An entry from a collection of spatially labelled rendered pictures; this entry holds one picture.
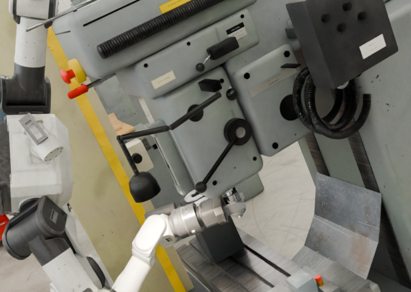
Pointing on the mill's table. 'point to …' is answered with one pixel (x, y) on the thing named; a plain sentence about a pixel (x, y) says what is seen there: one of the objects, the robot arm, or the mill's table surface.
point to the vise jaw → (279, 288)
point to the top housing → (135, 52)
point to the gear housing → (186, 57)
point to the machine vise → (339, 279)
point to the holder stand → (216, 233)
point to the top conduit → (170, 18)
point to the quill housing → (207, 133)
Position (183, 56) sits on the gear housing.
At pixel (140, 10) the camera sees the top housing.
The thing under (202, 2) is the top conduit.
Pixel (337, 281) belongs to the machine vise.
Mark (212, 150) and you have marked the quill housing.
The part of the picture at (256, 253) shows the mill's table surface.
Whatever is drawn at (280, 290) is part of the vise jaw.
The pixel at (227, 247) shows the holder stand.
